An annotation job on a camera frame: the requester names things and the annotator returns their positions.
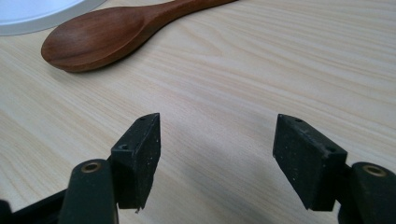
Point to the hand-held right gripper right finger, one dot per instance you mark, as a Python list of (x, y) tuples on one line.
[(306, 168)]

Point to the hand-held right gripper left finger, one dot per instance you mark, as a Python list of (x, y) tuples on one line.
[(137, 161)]

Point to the brown wooden spoon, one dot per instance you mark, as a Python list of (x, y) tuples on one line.
[(102, 37)]

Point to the white plate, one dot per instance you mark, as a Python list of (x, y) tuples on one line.
[(34, 14)]

